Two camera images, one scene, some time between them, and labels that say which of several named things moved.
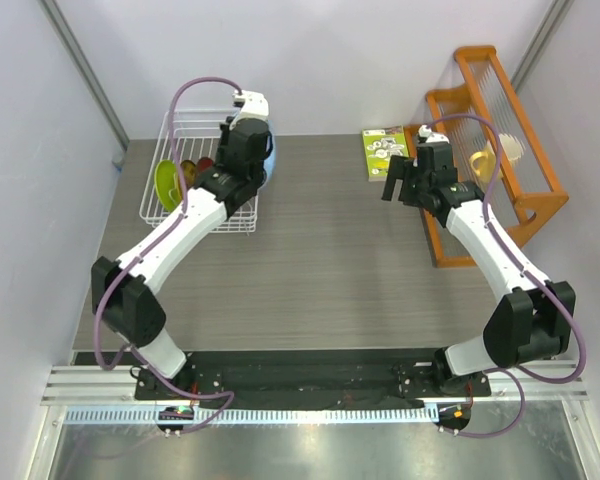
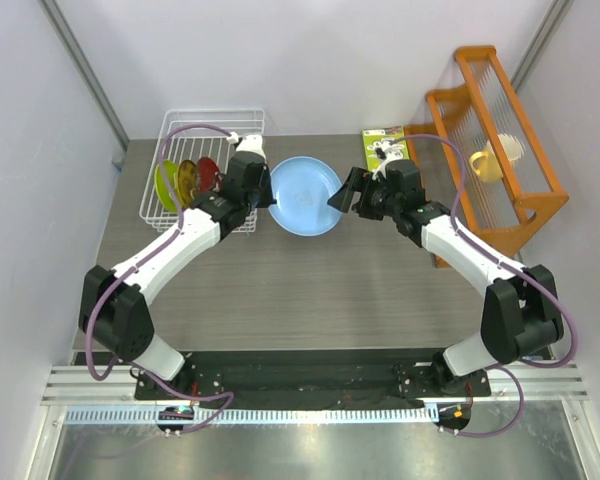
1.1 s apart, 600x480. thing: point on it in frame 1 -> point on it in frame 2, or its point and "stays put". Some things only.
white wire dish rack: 198,136 stays put
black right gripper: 401,168 -> 357,178
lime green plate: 168,184 stays put
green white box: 380,144 stays put
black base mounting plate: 325,379 stays put
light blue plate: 270,163 -> 303,187
